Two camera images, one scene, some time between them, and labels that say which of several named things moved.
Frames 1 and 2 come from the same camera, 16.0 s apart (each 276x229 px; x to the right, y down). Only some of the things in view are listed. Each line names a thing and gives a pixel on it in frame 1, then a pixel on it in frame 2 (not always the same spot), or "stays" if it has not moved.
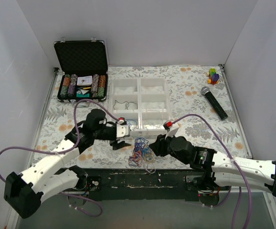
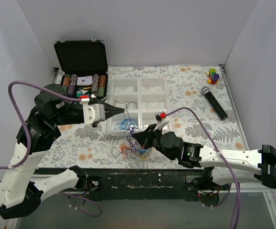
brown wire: (127, 105) stays
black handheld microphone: (205, 90) stays
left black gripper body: (115, 140) → (106, 111)
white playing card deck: (86, 80) stays
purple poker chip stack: (72, 85) stays
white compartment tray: (143, 102) stays
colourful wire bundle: (143, 155) → (131, 148)
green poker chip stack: (100, 92) stays
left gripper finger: (115, 145) → (110, 114)
